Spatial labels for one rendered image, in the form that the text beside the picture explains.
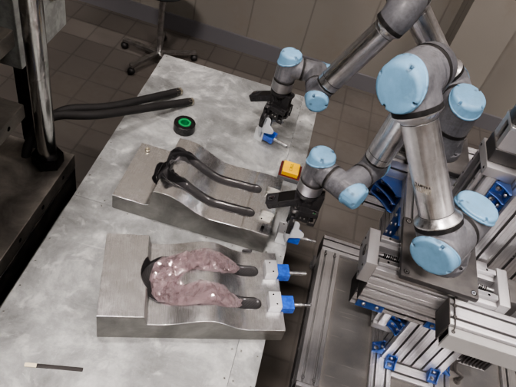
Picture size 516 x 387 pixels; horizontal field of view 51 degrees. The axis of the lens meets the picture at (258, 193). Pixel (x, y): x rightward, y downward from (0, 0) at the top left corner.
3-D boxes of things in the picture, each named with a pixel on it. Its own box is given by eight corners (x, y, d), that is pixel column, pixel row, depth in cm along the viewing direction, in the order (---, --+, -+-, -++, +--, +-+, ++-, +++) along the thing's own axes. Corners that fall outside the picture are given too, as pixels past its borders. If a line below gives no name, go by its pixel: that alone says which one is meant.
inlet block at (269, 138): (288, 147, 207) (291, 137, 203) (281, 154, 204) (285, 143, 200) (259, 131, 210) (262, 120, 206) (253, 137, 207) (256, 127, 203)
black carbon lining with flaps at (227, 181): (261, 190, 179) (267, 170, 172) (251, 225, 168) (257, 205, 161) (162, 159, 179) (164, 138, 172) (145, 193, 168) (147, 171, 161)
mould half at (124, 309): (271, 263, 168) (279, 243, 160) (280, 340, 151) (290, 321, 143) (107, 256, 158) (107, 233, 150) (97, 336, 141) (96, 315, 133)
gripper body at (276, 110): (279, 127, 195) (287, 100, 186) (259, 115, 197) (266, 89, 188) (289, 117, 200) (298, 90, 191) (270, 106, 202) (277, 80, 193)
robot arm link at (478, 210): (484, 237, 147) (511, 206, 137) (462, 262, 139) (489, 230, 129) (448, 210, 151) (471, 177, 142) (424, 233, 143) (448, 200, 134)
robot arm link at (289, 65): (305, 61, 176) (279, 55, 175) (296, 88, 184) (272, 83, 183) (305, 48, 182) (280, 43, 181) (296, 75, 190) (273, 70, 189)
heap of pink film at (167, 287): (239, 259, 159) (243, 244, 154) (243, 313, 148) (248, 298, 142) (150, 256, 154) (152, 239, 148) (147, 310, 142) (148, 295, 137)
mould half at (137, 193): (277, 196, 188) (286, 170, 179) (262, 253, 170) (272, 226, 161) (141, 154, 188) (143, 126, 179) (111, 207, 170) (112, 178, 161)
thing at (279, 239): (314, 241, 178) (319, 231, 174) (312, 253, 175) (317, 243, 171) (276, 230, 178) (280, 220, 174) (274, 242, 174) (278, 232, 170)
